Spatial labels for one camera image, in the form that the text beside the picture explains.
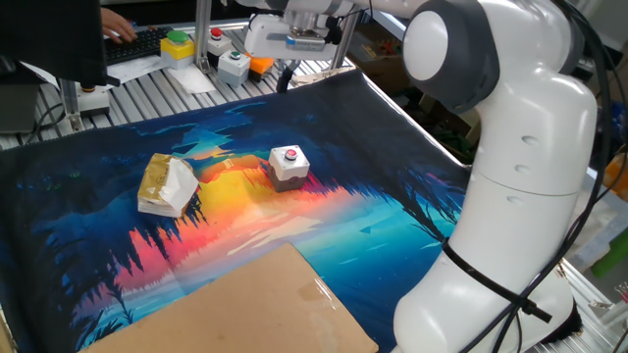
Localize gold tissue pack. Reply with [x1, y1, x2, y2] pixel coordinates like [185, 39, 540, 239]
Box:
[136, 152, 200, 219]

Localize black plug cable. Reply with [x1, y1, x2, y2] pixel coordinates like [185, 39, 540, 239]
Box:
[323, 17, 344, 46]

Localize sunset forest printed cloth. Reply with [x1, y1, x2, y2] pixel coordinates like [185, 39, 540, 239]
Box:
[0, 68, 472, 353]

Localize yellow box with green button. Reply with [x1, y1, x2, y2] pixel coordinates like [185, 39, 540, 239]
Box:
[160, 29, 196, 71]

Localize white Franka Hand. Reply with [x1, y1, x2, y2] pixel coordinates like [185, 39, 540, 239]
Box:
[243, 13, 340, 94]

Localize brown cardboard sheet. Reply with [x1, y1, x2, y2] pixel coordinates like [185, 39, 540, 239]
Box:
[80, 242, 380, 353]

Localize black cables along arm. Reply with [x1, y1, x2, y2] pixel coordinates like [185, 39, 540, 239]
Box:
[441, 0, 628, 353]

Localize grey box with red button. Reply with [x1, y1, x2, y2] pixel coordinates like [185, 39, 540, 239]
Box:
[205, 27, 235, 68]

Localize aluminium profile post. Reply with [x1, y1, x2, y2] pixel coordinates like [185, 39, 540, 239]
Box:
[329, 7, 362, 71]
[193, 0, 213, 75]

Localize white box with red button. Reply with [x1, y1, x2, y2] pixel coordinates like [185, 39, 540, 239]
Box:
[266, 144, 311, 193]

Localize black computer monitor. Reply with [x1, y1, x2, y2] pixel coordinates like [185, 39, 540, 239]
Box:
[0, 0, 109, 89]

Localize bare person hand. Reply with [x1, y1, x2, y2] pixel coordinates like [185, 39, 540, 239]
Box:
[100, 7, 139, 45]

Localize black computer keyboard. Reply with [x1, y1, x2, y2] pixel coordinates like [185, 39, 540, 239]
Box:
[102, 25, 176, 66]

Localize orange plastic block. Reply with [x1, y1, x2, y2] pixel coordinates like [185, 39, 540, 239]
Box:
[244, 52, 276, 83]

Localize white box with dark knob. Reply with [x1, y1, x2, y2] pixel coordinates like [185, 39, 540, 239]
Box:
[73, 83, 112, 119]

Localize grey box with green button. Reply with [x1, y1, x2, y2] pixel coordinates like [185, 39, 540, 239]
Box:
[217, 48, 252, 88]

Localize white paper sheet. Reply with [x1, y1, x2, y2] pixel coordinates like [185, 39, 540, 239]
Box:
[105, 54, 171, 85]
[164, 63, 217, 95]

